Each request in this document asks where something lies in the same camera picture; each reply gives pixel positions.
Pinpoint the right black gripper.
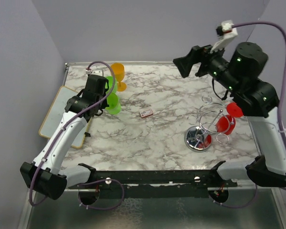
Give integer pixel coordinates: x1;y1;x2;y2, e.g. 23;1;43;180
173;38;241;94

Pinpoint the green wine glass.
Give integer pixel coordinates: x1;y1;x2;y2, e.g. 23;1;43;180
105;76;117;93
105;93;121;115

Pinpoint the orange plastic wine glass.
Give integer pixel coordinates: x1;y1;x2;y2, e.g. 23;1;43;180
111;63;127;92

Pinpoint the red plastic wine glass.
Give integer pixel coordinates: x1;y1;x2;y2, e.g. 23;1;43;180
216;102;244;135

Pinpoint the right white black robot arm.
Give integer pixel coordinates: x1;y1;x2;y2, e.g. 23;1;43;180
173;42;286;187

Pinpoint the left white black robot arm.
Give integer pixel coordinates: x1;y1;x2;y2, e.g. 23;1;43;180
20;74;112;200

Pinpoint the yellow framed whiteboard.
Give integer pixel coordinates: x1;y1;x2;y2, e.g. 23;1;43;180
39;86;92;149

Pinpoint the small red white card box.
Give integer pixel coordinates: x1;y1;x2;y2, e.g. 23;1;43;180
140;109;153;118

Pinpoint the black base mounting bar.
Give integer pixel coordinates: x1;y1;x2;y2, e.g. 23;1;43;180
71;169;237;199

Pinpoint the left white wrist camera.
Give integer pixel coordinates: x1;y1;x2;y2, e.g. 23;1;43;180
92;69;104;76

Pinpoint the chrome wire wine glass rack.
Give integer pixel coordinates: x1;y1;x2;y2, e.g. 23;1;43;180
184;96;230;153

